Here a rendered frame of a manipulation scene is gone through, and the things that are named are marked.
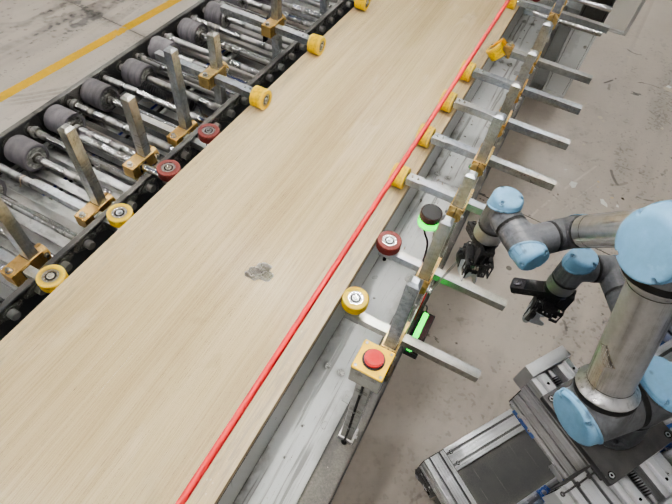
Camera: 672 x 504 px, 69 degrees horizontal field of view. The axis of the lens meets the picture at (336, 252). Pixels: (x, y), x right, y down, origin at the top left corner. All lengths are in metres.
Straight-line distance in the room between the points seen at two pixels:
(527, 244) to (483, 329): 1.48
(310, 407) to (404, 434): 0.76
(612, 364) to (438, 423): 1.41
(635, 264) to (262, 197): 1.17
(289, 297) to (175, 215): 0.48
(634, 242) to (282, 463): 1.11
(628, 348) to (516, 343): 1.67
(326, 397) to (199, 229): 0.67
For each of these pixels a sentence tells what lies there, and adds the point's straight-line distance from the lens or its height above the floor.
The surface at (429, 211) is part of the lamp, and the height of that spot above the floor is 1.15.
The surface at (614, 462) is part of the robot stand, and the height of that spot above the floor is 1.04.
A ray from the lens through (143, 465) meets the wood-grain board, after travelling 1.32.
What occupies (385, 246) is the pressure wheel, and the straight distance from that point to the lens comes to 1.58.
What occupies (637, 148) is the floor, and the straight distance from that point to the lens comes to 4.06.
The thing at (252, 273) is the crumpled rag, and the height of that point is 0.91.
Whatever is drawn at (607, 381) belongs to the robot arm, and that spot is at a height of 1.33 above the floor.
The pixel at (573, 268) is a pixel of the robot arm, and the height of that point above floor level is 1.16.
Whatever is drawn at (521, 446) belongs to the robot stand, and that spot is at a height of 0.21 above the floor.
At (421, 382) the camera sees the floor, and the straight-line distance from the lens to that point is 2.38.
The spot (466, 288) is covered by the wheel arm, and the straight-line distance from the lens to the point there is 1.62.
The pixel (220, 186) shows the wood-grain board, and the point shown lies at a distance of 1.73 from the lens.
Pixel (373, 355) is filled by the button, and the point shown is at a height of 1.23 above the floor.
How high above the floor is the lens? 2.15
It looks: 53 degrees down
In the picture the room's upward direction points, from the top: 8 degrees clockwise
